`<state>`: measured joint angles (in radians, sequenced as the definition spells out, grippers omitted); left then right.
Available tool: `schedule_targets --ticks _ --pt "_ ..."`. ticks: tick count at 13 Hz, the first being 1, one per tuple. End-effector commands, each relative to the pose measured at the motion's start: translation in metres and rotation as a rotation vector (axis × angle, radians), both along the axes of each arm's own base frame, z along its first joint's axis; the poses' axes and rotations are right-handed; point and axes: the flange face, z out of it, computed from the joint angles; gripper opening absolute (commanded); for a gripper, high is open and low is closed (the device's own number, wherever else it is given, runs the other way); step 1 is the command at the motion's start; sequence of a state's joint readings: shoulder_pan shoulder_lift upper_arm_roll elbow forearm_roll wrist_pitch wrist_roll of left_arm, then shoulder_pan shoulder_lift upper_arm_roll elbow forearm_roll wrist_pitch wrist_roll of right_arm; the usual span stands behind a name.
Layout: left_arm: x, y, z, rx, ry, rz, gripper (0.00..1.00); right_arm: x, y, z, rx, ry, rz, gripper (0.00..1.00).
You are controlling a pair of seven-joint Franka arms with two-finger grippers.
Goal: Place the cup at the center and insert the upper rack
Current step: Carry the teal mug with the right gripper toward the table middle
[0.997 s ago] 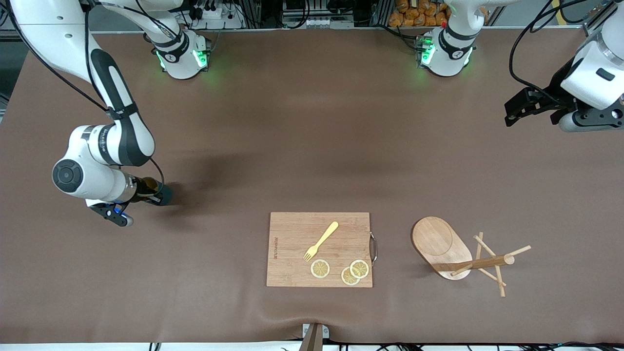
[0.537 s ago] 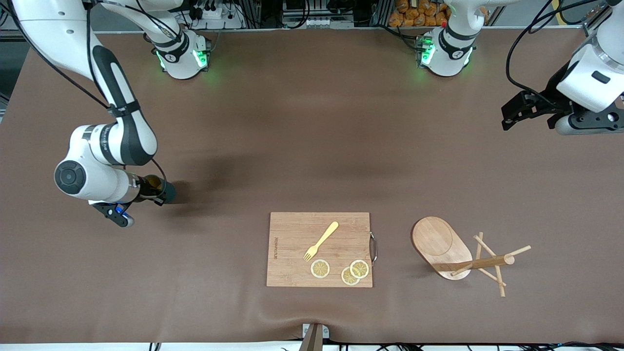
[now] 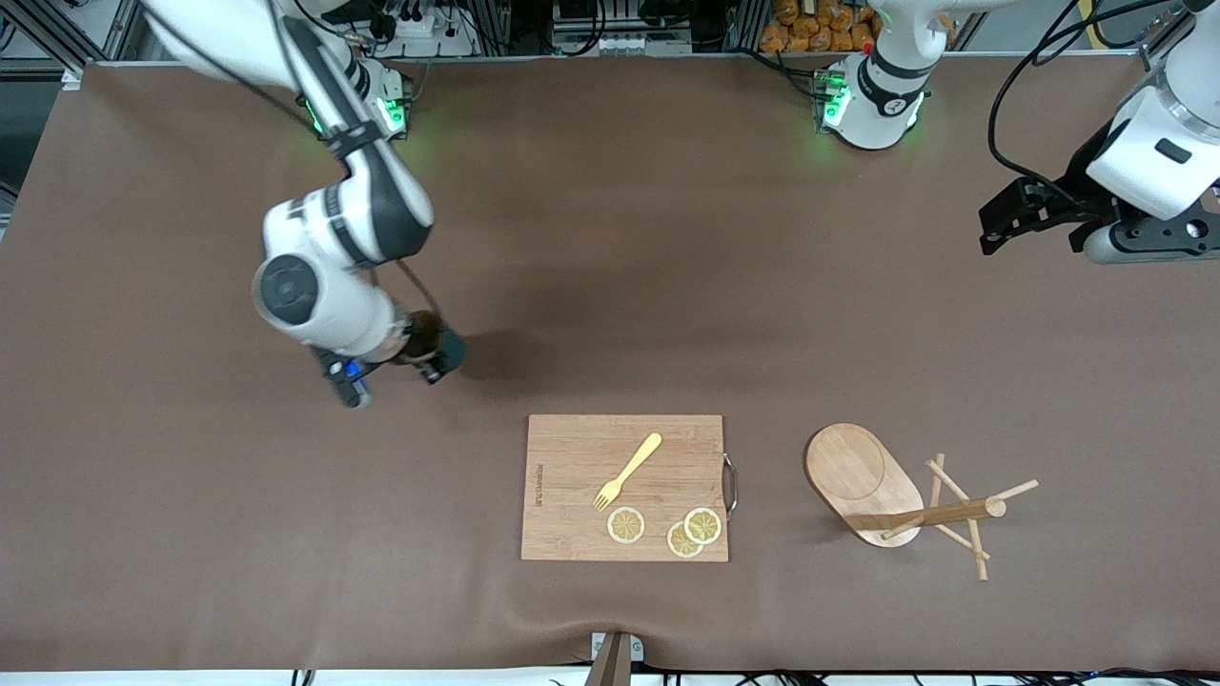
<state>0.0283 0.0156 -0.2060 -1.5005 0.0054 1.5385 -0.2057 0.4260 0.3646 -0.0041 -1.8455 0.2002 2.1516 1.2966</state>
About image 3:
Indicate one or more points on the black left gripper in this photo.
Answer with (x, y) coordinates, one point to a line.
(1069, 193)

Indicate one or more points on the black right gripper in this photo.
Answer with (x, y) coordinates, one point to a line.
(441, 349)

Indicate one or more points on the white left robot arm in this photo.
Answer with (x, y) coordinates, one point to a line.
(1158, 133)

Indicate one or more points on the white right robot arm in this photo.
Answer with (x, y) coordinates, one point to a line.
(324, 286)

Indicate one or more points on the wooden cup rack with pegs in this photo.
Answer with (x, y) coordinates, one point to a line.
(858, 476)

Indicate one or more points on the brown table mat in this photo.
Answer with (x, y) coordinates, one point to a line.
(610, 238)

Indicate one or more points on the yellow plastic fork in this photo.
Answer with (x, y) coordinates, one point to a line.
(634, 467)

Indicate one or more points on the lemon slice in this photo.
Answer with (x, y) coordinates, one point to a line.
(626, 525)
(703, 525)
(679, 543)

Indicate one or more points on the bag of orange buns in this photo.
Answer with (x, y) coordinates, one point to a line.
(820, 33)

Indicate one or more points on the white power strip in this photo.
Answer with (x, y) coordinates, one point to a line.
(429, 38)

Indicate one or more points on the dark electronics unit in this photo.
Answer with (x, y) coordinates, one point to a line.
(620, 19)

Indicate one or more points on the aluminium frame profile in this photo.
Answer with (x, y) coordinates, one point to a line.
(119, 29)
(1163, 43)

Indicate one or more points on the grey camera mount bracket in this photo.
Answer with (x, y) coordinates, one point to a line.
(615, 662)

